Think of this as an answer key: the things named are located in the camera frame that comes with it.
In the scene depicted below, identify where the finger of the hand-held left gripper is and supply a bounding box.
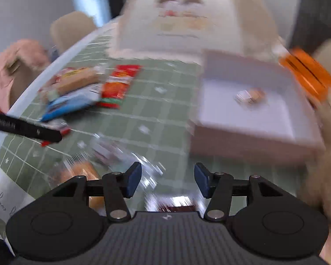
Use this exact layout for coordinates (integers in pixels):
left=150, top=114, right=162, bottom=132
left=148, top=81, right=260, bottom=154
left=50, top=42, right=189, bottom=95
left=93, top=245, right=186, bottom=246
left=0, top=110, right=63, bottom=144

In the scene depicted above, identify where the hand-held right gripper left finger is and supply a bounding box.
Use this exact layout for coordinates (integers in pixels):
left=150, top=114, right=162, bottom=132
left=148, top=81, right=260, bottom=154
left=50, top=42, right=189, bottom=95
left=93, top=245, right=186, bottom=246
left=53, top=161, right=142, bottom=223

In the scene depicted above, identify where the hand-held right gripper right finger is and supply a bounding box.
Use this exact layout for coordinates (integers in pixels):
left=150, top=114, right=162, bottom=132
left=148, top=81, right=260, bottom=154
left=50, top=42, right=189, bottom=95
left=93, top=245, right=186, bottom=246
left=194, top=162, right=282, bottom=222

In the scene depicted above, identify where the small red white packet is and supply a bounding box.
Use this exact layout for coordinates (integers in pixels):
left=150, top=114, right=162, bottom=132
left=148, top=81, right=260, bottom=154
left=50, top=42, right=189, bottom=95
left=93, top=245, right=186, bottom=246
left=40, top=118, right=71, bottom=147

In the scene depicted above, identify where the clear snack packet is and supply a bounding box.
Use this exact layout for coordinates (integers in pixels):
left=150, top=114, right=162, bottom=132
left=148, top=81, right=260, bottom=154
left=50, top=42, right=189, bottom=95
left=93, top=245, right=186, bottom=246
left=90, top=134, right=166, bottom=188

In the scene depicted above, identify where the blue snack packet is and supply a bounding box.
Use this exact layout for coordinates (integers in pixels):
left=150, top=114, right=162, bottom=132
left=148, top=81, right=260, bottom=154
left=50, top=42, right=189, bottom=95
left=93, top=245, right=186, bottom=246
left=40, top=84, right=102, bottom=122

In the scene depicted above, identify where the pale pink storage box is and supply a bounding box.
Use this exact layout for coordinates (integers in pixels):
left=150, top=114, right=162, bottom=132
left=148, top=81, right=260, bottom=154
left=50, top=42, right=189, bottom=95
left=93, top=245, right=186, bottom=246
left=189, top=49, right=327, bottom=169

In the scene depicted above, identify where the small snack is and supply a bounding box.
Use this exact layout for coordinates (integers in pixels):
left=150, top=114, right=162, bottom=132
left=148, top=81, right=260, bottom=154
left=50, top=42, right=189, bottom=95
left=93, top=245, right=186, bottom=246
left=235, top=88, right=266, bottom=105

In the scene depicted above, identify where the red snack packet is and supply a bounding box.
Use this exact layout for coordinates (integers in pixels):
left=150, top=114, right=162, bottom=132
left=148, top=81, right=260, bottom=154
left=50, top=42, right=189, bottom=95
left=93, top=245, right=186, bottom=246
left=97, top=65, right=142, bottom=109

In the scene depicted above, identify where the clear wrapped bun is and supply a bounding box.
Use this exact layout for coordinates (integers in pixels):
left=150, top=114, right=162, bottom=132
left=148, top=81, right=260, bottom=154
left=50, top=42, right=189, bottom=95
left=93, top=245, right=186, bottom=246
left=51, top=155, right=105, bottom=213

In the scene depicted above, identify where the clear biscuit packet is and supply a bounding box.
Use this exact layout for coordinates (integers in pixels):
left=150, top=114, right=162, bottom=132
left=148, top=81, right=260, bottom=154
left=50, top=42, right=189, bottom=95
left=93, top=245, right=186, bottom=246
left=39, top=67, right=105, bottom=102

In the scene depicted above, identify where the pink plush toy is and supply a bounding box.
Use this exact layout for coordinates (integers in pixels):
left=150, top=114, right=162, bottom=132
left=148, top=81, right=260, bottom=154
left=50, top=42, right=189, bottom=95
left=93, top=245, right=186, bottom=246
left=0, top=39, right=51, bottom=108

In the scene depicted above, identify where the white handwritten paper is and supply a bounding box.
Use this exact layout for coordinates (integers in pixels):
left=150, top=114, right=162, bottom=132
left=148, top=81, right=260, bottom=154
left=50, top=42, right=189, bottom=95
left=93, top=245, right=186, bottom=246
left=0, top=155, right=36, bottom=243

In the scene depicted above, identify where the green checked tablecloth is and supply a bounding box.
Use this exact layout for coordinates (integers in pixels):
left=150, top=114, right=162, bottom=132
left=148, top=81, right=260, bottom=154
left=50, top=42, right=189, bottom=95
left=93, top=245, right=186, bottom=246
left=0, top=28, right=320, bottom=218

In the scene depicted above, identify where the beige chair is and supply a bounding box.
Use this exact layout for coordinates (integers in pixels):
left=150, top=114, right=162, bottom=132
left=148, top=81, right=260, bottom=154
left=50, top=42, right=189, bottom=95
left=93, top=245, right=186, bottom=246
left=50, top=11, right=98, bottom=53
left=312, top=39, right=331, bottom=75

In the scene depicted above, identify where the beige plush cushion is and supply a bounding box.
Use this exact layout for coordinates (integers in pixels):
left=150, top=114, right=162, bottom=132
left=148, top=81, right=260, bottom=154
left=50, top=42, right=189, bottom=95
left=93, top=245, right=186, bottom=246
left=303, top=110, right=331, bottom=227

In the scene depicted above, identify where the orange snack packet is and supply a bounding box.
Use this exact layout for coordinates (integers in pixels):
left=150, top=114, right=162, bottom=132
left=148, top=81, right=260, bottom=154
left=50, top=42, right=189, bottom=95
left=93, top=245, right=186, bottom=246
left=278, top=47, right=331, bottom=108

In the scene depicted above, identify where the cream cartoon-print food cover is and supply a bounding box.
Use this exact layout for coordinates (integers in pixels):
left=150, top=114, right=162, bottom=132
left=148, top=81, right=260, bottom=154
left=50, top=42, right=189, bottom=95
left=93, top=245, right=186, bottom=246
left=106, top=0, right=279, bottom=67

